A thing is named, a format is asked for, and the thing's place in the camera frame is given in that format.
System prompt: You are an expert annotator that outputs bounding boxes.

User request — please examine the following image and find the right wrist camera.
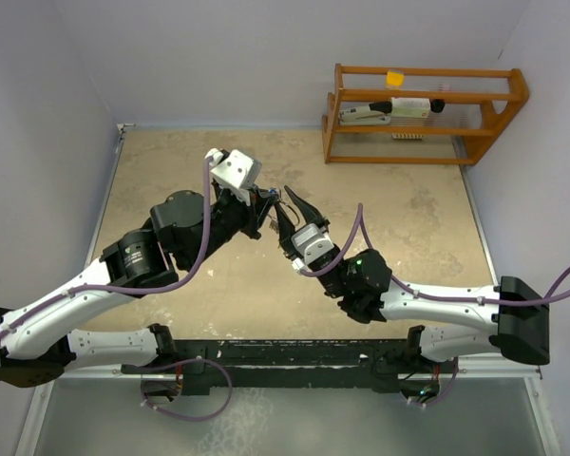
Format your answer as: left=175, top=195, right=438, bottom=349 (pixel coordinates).
left=292, top=224, right=339, bottom=275

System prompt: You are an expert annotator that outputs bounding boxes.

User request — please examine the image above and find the wooden shelf rack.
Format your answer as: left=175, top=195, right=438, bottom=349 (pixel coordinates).
left=321, top=64, right=530, bottom=166

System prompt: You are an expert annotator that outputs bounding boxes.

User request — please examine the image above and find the white stapler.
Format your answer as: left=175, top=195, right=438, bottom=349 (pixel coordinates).
left=338, top=101, right=392, bottom=126

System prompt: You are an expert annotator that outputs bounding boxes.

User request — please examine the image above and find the white green box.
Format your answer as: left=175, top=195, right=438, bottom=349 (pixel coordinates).
left=390, top=97, right=431, bottom=119

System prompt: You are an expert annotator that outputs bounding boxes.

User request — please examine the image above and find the small comb binding piece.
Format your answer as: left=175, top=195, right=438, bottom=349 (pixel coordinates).
left=391, top=133, right=425, bottom=141

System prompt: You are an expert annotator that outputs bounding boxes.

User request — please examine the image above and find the purple cable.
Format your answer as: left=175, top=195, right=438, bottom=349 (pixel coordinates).
left=0, top=154, right=215, bottom=385
left=299, top=202, right=570, bottom=305

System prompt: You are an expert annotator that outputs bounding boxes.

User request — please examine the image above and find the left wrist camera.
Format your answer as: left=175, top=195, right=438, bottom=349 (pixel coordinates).
left=205, top=148, right=262, bottom=206

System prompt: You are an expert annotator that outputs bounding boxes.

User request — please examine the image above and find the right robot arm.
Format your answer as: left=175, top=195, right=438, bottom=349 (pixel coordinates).
left=275, top=189, right=550, bottom=371

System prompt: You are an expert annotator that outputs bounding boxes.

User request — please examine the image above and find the black mounting base rail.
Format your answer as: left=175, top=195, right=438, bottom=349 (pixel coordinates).
left=121, top=337, right=461, bottom=396

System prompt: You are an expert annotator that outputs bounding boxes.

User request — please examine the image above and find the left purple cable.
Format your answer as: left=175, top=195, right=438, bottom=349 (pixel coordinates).
left=0, top=154, right=215, bottom=385

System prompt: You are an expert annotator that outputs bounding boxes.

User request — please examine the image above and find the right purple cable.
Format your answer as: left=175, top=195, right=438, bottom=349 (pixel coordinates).
left=299, top=202, right=570, bottom=305

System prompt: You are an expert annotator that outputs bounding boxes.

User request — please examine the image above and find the yellow sticky note block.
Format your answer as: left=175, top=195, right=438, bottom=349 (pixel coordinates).
left=385, top=70, right=405, bottom=89

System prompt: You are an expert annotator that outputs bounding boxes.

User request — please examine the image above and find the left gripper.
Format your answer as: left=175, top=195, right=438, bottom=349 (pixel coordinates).
left=183, top=183, right=278, bottom=271

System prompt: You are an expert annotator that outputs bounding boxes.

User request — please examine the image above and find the bunch of metal keys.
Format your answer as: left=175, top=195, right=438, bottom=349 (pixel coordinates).
left=268, top=216, right=280, bottom=234

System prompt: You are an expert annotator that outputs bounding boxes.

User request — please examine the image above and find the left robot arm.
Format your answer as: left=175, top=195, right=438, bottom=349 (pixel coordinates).
left=0, top=182, right=279, bottom=388

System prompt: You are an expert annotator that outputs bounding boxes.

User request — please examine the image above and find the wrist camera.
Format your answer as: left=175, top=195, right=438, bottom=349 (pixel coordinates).
left=205, top=148, right=262, bottom=206
left=292, top=224, right=339, bottom=275

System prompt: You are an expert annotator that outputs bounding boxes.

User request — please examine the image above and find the small black object on shelf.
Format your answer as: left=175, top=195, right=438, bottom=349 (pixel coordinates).
left=430, top=99, right=446, bottom=113

